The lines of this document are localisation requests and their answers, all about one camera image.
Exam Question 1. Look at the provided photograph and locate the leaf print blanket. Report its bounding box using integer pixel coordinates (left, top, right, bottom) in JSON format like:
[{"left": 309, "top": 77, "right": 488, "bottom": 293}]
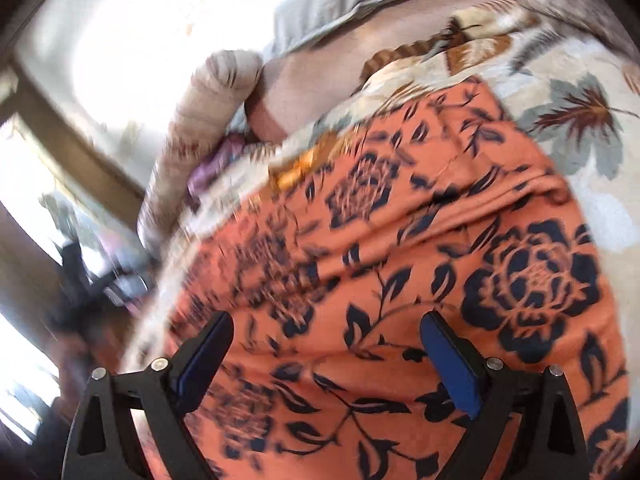
[{"left": 125, "top": 0, "right": 640, "bottom": 361}]

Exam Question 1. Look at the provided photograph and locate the purple cloth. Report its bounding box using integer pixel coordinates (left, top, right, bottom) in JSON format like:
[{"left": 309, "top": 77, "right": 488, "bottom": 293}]
[{"left": 187, "top": 132, "right": 247, "bottom": 201}]

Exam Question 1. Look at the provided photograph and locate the orange floral garment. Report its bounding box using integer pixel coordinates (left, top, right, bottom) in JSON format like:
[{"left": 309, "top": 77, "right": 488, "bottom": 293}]
[{"left": 135, "top": 76, "right": 632, "bottom": 480}]

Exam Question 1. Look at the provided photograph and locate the wooden window frame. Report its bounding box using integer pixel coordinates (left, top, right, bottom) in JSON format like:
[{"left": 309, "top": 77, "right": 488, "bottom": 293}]
[{"left": 0, "top": 52, "right": 148, "bottom": 216}]

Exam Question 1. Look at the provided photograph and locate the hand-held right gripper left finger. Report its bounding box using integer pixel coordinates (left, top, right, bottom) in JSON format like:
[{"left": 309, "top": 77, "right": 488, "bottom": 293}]
[{"left": 61, "top": 311, "right": 235, "bottom": 480}]

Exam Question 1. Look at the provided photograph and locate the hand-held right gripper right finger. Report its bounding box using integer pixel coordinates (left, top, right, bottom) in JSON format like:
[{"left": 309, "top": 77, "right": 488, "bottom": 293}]
[{"left": 419, "top": 311, "right": 589, "bottom": 480}]

